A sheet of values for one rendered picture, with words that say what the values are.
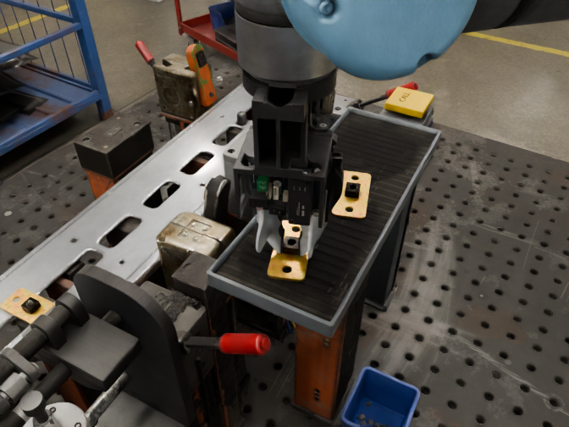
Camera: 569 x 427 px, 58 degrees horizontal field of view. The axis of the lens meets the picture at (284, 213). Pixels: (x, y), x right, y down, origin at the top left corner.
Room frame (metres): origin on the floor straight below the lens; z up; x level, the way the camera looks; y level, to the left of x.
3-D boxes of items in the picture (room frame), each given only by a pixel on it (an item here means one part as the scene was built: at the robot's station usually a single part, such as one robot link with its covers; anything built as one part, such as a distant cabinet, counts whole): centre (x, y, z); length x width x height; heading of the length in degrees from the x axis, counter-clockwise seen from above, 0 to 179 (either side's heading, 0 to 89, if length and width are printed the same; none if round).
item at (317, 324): (0.47, -0.07, 1.16); 0.37 x 0.14 x 0.02; 152
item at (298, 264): (0.38, -0.01, 1.17); 0.08 x 0.04 x 0.01; 170
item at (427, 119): (0.70, -0.19, 0.92); 0.08 x 0.08 x 0.44; 62
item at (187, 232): (0.50, 0.12, 0.89); 0.13 x 0.11 x 0.38; 62
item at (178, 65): (1.03, 0.22, 0.88); 0.15 x 0.11 x 0.36; 62
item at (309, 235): (0.35, -0.02, 1.21); 0.06 x 0.03 x 0.09; 170
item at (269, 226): (0.36, 0.02, 1.21); 0.06 x 0.03 x 0.09; 170
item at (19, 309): (0.43, 0.33, 1.01); 0.08 x 0.04 x 0.01; 63
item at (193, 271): (0.41, 0.10, 0.90); 0.05 x 0.05 x 0.40; 62
